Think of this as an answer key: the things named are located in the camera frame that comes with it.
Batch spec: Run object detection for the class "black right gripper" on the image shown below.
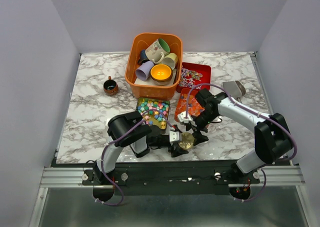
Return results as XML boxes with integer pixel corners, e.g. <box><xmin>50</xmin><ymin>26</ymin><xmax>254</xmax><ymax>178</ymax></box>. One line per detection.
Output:
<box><xmin>185</xmin><ymin>109</ymin><xmax>218</xmax><ymax>146</ymax></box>

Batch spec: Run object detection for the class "gold round jar lid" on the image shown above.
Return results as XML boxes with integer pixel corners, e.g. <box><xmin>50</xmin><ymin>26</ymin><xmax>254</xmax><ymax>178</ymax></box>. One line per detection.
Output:
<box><xmin>178</xmin><ymin>132</ymin><xmax>195</xmax><ymax>150</ymax></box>

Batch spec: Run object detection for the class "gold tin of star candies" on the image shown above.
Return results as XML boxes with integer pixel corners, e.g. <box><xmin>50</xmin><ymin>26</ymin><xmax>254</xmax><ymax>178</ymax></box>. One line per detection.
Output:
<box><xmin>136</xmin><ymin>97</ymin><xmax>170</xmax><ymax>134</ymax></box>

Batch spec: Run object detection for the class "steel candy scoop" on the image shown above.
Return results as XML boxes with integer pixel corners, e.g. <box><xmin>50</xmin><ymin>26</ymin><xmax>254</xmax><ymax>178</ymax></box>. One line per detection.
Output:
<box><xmin>222</xmin><ymin>80</ymin><xmax>246</xmax><ymax>103</ymax></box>

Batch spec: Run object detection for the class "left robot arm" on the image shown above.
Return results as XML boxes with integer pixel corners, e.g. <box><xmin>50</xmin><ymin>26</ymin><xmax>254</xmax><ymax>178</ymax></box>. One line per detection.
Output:
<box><xmin>93</xmin><ymin>111</ymin><xmax>188</xmax><ymax>185</ymax></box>

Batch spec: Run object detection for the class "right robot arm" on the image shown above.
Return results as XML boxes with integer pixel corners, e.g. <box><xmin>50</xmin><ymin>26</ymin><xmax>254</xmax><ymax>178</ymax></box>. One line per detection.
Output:
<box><xmin>178</xmin><ymin>88</ymin><xmax>296</xmax><ymax>183</ymax></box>

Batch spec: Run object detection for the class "orange tray of clear lollipops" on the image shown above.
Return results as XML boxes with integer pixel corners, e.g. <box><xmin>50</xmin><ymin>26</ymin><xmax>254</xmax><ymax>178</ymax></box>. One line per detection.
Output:
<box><xmin>174</xmin><ymin>88</ymin><xmax>204</xmax><ymax>122</ymax></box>

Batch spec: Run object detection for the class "red tray of swirl lollipops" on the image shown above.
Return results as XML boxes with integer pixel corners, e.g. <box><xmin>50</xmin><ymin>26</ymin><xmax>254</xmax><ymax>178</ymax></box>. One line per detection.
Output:
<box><xmin>176</xmin><ymin>62</ymin><xmax>212</xmax><ymax>93</ymax></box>

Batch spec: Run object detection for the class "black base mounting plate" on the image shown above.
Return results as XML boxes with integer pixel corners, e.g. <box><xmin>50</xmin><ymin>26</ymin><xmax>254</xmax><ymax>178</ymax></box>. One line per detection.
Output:
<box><xmin>82</xmin><ymin>160</ymin><xmax>260</xmax><ymax>196</ymax></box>

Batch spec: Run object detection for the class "yellow bowl with dark rim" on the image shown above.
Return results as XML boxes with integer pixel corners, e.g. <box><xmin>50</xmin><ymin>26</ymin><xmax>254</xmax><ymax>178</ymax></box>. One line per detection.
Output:
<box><xmin>150</xmin><ymin>64</ymin><xmax>173</xmax><ymax>86</ymax></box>

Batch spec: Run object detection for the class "pale yellow mug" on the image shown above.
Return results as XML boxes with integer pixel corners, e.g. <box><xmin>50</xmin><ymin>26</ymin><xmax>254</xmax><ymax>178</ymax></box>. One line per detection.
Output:
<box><xmin>161</xmin><ymin>53</ymin><xmax>179</xmax><ymax>70</ymax></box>

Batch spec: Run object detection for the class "orange plastic bin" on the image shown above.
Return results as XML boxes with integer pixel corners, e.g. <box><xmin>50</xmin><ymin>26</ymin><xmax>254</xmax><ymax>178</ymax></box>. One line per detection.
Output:
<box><xmin>125</xmin><ymin>32</ymin><xmax>183</xmax><ymax>100</ymax></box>

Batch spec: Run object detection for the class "lavender plastic cup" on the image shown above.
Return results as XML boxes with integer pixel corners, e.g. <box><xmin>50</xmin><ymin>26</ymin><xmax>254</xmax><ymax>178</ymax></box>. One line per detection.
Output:
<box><xmin>135</xmin><ymin>61</ymin><xmax>155</xmax><ymax>81</ymax></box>

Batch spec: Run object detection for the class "white floral mug green inside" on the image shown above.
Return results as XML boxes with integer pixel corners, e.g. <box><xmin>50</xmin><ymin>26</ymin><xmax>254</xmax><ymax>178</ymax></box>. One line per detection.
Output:
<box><xmin>145</xmin><ymin>38</ymin><xmax>171</xmax><ymax>64</ymax></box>

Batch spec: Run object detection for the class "brown patterned ceramic mug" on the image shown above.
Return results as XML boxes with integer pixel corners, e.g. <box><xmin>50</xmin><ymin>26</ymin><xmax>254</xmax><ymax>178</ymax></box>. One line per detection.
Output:
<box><xmin>103</xmin><ymin>76</ymin><xmax>119</xmax><ymax>96</ymax></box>

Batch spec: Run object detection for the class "dark blue mug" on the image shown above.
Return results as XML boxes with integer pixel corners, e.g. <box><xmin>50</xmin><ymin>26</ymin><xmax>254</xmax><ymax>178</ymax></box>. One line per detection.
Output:
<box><xmin>137</xmin><ymin>49</ymin><xmax>149</xmax><ymax>65</ymax></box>

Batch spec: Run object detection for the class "aluminium frame rail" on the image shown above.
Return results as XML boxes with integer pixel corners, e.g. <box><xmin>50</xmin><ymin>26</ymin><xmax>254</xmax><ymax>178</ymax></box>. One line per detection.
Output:
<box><xmin>30</xmin><ymin>160</ymin><xmax>317</xmax><ymax>227</ymax></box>

